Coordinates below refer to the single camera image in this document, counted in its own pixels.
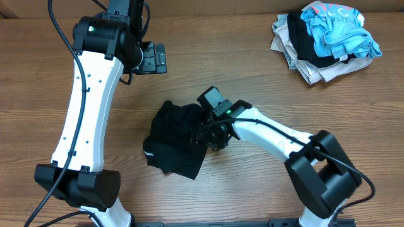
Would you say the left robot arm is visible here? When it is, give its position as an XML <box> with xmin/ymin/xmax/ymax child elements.
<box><xmin>34</xmin><ymin>14</ymin><xmax>167</xmax><ymax>226</ymax></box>

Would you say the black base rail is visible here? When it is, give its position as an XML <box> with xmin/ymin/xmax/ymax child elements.
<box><xmin>133</xmin><ymin>218</ymin><xmax>300</xmax><ymax>227</ymax></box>

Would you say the light blue printed shirt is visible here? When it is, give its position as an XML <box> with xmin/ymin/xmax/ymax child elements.
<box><xmin>300</xmin><ymin>3</ymin><xmax>382</xmax><ymax>59</ymax></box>

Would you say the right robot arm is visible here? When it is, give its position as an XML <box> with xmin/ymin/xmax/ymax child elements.
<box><xmin>196</xmin><ymin>97</ymin><xmax>362</xmax><ymax>226</ymax></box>

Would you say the black garment in pile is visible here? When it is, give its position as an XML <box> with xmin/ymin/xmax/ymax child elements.
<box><xmin>287</xmin><ymin>11</ymin><xmax>356</xmax><ymax>68</ymax></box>

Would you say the black t-shirt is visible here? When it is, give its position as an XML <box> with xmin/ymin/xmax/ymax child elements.
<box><xmin>143</xmin><ymin>100</ymin><xmax>208</xmax><ymax>180</ymax></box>

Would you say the beige garment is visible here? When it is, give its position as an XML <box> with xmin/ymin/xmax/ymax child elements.
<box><xmin>271</xmin><ymin>15</ymin><xmax>372</xmax><ymax>84</ymax></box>

